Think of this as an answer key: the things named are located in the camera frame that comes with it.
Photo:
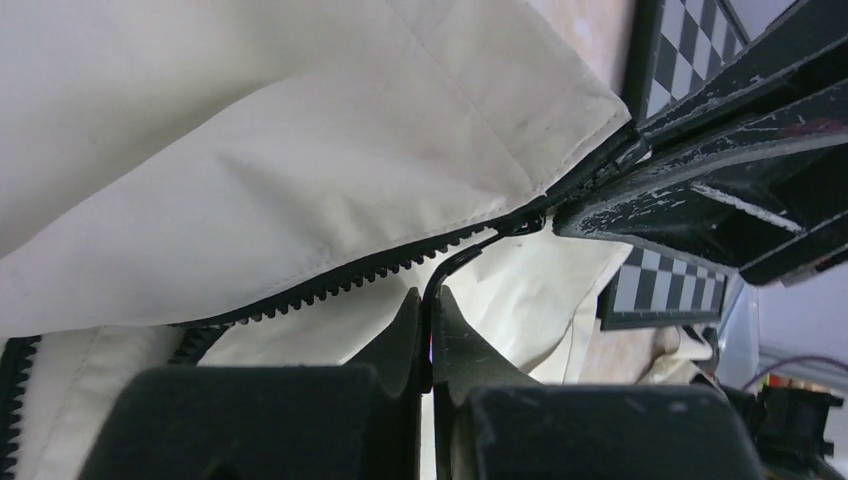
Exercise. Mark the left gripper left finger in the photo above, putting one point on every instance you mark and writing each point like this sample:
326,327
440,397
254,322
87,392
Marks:
358,420

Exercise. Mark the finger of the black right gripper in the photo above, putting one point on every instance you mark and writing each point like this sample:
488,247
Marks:
783,98

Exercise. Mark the beige zip jacket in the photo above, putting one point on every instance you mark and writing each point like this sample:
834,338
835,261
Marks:
260,182

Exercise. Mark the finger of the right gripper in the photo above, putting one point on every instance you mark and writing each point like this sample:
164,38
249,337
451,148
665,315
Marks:
766,221

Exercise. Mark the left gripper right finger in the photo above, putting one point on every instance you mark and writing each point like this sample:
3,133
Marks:
492,421

